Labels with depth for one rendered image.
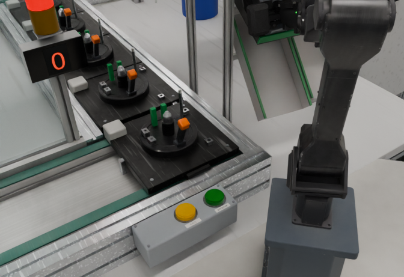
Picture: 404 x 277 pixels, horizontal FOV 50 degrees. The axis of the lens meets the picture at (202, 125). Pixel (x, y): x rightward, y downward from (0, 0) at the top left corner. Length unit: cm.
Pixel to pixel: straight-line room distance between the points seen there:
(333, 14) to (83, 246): 61
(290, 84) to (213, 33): 72
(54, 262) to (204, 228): 29
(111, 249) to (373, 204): 60
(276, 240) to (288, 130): 58
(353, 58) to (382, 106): 88
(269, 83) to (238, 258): 43
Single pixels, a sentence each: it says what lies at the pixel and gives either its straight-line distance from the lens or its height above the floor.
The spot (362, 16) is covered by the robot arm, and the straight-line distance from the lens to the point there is 52.
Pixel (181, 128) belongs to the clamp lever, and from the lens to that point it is 94.
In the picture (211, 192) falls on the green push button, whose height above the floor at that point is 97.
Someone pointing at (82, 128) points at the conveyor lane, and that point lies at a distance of 115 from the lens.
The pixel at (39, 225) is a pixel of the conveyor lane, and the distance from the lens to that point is 100.
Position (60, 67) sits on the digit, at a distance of 96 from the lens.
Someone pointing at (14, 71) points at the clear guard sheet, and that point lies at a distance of 100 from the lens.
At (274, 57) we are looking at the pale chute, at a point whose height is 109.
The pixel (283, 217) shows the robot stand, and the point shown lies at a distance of 76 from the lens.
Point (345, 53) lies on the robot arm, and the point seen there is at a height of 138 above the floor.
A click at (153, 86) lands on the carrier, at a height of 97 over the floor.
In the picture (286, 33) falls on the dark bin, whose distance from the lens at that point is 100.
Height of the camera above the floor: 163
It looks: 38 degrees down
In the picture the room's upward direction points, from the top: 2 degrees counter-clockwise
